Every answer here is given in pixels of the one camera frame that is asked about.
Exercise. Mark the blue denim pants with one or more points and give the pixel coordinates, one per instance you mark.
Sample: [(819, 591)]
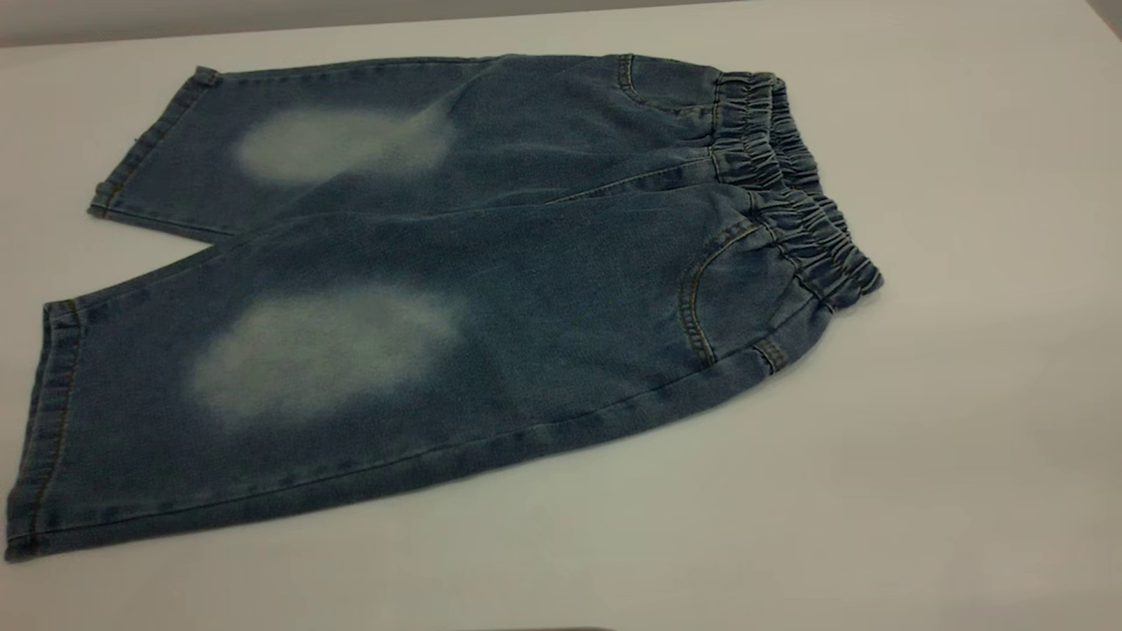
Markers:
[(526, 307)]

